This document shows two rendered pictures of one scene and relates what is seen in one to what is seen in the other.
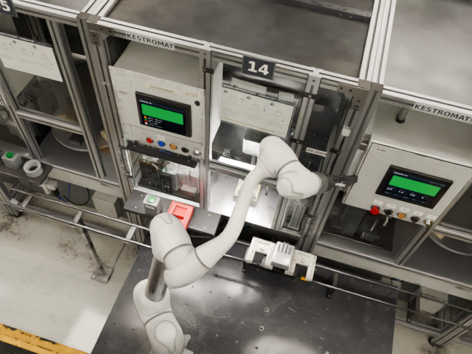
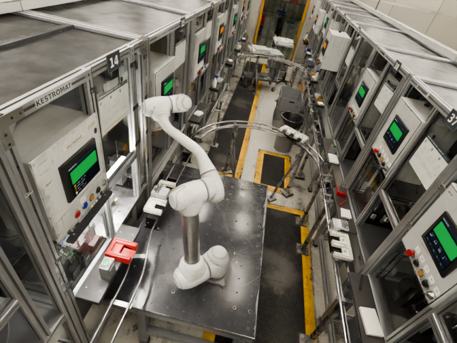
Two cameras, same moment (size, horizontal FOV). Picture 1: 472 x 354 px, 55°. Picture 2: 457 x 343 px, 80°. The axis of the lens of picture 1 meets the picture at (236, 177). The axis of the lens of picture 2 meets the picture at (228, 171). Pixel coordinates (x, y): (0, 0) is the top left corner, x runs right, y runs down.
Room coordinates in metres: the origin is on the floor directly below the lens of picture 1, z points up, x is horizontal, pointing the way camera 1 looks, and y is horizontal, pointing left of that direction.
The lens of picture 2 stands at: (0.86, 1.34, 2.51)
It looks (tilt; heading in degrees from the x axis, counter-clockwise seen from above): 38 degrees down; 261
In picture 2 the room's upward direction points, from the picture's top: 12 degrees clockwise
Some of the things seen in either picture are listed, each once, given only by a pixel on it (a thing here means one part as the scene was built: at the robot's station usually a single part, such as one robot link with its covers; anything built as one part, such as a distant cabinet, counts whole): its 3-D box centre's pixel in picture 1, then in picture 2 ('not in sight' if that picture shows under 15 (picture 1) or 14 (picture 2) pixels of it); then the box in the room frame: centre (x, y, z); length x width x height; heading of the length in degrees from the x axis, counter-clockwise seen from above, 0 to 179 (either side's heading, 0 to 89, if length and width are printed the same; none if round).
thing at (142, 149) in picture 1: (161, 153); (90, 212); (1.36, 0.37, 1.37); 0.36 x 0.04 x 0.04; 78
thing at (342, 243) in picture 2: not in sight; (338, 241); (-0.37, 0.00, 0.84); 0.37 x 0.14 x 0.10; 78
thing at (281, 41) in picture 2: not in sight; (279, 56); (-1.18, -6.56, 0.48); 0.84 x 0.58 x 0.97; 86
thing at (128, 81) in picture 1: (169, 100); (54, 171); (1.49, 0.34, 1.60); 0.42 x 0.29 x 0.46; 78
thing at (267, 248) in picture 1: (280, 260); (160, 198); (1.10, -0.29, 0.84); 0.36 x 0.14 x 0.10; 78
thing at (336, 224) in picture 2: not in sight; (340, 224); (-0.39, -0.11, 0.92); 0.13 x 0.10 x 0.09; 168
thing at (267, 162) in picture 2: not in sight; (273, 169); (-0.36, -1.95, 0.01); 1.00 x 0.55 x 0.01; 78
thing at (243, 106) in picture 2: not in sight; (245, 98); (-0.12, -4.52, 0.01); 5.85 x 0.59 x 0.01; 78
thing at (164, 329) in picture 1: (166, 336); (216, 260); (0.64, 0.26, 0.85); 0.18 x 0.16 x 0.22; 33
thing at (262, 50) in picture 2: not in sight; (262, 67); (-0.52, -5.40, 0.48); 0.88 x 0.56 x 0.96; 6
